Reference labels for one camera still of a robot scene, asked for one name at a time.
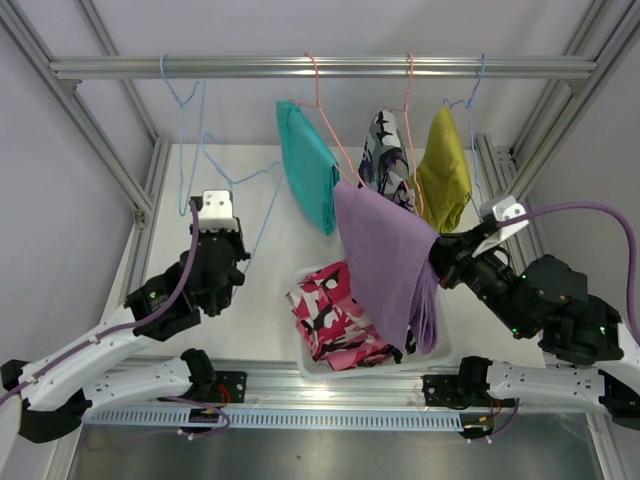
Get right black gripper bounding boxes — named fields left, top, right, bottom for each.
left=419, top=222, right=535, bottom=338

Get light blue wire hanger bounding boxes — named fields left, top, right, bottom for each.
left=159, top=53, right=207, bottom=217

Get blue hanger of purple trousers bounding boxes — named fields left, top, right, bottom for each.
left=199, top=133, right=284, bottom=275

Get pink camouflage trousers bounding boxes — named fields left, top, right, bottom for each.
left=285, top=260, right=405, bottom=372

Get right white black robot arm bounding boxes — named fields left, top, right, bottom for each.
left=425, top=224, right=639, bottom=430

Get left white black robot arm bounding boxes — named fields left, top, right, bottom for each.
left=1, top=225, right=250, bottom=444

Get yellow trousers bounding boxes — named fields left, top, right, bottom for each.
left=416, top=106, right=472, bottom=233

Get pink hanger of camouflage trousers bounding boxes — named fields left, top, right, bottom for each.
left=388, top=53, right=424, bottom=217

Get grey purple camouflage trousers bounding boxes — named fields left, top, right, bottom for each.
left=358, top=110, right=415, bottom=213

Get teal trousers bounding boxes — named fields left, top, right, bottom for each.
left=276, top=101, right=340, bottom=236

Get pink hanger of teal trousers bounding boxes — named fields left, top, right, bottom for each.
left=294, top=52, right=364, bottom=186

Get blue hanger of yellow trousers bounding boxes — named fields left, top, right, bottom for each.
left=442, top=53, right=487, bottom=217

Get white plastic basket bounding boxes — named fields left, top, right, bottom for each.
left=289, top=267, right=454, bottom=380

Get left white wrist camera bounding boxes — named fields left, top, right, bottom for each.
left=199, top=189, right=239, bottom=232

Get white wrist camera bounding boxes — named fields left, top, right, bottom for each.
left=199, top=189, right=239, bottom=232
left=472, top=196, right=529, bottom=257

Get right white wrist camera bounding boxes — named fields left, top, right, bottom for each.
left=472, top=196, right=529, bottom=257

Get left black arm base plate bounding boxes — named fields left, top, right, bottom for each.
left=180, top=370, right=248, bottom=435

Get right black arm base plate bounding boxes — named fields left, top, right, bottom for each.
left=422, top=375, right=520, bottom=444

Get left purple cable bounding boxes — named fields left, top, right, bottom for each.
left=0, top=197, right=231, bottom=441

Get white slotted cable duct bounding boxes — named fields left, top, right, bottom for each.
left=85, top=406, right=463, bottom=432

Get aluminium hanging rail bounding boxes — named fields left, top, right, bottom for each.
left=49, top=54, right=597, bottom=80

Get aluminium frame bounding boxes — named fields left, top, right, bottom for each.
left=0, top=0, right=640, bottom=480

